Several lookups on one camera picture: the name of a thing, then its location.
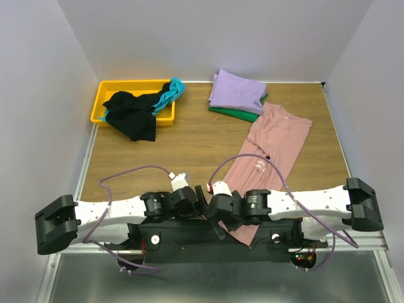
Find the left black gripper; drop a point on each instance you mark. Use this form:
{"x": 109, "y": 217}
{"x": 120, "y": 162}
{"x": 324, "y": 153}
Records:
{"x": 196, "y": 213}

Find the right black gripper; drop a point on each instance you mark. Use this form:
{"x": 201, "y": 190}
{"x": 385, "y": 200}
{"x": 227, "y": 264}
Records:
{"x": 219, "y": 225}

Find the pink t-shirt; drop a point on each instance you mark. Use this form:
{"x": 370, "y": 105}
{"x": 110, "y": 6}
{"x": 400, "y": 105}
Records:
{"x": 277, "y": 135}

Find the black garment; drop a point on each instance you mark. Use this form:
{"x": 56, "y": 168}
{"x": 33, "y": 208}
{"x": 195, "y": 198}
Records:
{"x": 134, "y": 116}

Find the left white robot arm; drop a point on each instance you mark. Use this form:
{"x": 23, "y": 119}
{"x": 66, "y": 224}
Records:
{"x": 65, "y": 222}

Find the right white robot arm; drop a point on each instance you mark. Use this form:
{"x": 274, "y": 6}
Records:
{"x": 353, "y": 205}

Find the folded green t-shirt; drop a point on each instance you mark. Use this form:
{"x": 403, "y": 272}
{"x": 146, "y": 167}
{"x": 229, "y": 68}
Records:
{"x": 240, "y": 114}

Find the folded lavender t-shirt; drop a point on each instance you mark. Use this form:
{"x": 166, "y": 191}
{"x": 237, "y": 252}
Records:
{"x": 234, "y": 92}

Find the teal garment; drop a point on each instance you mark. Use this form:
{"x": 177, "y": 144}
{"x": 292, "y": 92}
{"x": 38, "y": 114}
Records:
{"x": 170, "y": 92}

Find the yellow plastic bin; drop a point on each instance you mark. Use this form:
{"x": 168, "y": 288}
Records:
{"x": 107, "y": 88}

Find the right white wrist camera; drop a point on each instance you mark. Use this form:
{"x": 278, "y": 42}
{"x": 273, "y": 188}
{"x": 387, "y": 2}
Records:
{"x": 218, "y": 187}

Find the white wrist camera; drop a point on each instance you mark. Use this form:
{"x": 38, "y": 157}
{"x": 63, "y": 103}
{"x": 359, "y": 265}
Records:
{"x": 218, "y": 187}
{"x": 178, "y": 181}

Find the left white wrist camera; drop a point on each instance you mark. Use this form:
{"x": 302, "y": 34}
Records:
{"x": 178, "y": 181}

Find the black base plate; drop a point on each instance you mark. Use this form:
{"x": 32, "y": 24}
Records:
{"x": 195, "y": 241}

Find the aluminium rail frame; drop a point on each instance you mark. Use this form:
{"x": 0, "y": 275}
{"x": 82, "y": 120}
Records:
{"x": 339, "y": 273}

